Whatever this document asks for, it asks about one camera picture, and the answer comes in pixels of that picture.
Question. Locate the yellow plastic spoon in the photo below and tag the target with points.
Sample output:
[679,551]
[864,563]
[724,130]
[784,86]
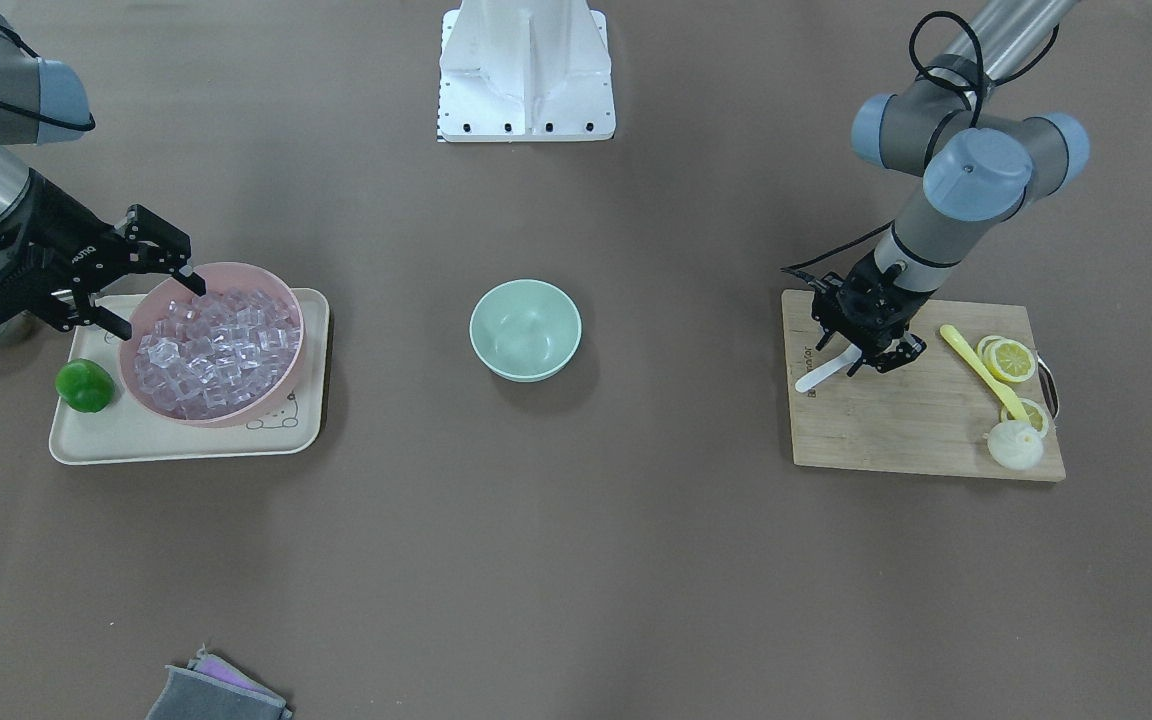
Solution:
[1005,394]

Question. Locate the white camera post base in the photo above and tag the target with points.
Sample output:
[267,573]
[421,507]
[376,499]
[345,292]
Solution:
[525,71]

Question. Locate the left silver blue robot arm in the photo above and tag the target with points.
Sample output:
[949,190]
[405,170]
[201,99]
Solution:
[975,172]

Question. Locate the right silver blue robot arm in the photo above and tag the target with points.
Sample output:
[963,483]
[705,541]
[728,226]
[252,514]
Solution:
[42,101]

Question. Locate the white ceramic spoon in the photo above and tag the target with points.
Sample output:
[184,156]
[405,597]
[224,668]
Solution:
[845,360]

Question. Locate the pink bowl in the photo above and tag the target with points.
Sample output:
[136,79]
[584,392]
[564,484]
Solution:
[219,277]

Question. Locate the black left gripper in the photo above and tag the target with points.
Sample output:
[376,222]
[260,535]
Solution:
[869,277]

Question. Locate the mint green bowl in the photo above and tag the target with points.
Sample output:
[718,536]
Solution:
[525,331]

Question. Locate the lemon slice upper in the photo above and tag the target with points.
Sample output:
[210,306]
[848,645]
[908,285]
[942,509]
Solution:
[1007,360]

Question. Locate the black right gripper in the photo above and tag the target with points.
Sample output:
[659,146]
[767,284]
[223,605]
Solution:
[64,236]

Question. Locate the bamboo cutting board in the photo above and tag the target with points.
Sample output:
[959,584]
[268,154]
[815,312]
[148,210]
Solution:
[929,417]

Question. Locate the green lime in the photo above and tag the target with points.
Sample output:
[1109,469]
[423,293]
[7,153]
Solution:
[84,386]

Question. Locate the cream rectangular tray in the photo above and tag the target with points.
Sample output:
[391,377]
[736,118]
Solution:
[125,431]

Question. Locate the grey purple folded cloth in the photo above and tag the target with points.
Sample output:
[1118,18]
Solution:
[211,687]

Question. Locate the clear ice cubes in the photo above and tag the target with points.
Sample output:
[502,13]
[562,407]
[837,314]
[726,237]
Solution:
[214,355]

